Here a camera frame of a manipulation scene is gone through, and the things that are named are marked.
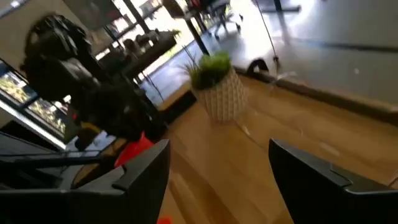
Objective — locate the red measuring cup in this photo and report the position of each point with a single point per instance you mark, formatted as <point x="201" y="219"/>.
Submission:
<point x="133" y="151"/>

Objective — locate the green artificial plant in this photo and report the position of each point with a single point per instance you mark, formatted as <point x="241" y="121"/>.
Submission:
<point x="211" y="70"/>

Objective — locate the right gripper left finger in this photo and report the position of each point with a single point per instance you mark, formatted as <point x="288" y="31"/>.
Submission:
<point x="140" y="193"/>

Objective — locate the office chair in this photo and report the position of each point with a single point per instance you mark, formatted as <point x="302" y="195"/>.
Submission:
<point x="225" y="15"/>

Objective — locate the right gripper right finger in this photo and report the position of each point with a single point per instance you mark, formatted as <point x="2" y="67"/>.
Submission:
<point x="311" y="193"/>

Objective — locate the black frame clamp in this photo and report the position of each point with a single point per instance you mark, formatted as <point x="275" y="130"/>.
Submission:
<point x="258" y="66"/>

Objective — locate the dark cluttered background table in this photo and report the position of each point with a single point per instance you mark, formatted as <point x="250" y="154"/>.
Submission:
<point x="152" y="49"/>

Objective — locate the orange measuring cup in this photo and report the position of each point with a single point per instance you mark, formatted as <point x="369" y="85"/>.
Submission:
<point x="164" y="221"/>

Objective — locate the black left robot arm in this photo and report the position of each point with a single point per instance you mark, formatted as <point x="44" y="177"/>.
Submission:
<point x="59" y="62"/>

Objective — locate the white triangle-patterned plant pot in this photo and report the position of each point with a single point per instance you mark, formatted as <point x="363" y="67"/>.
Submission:
<point x="224" y="99"/>

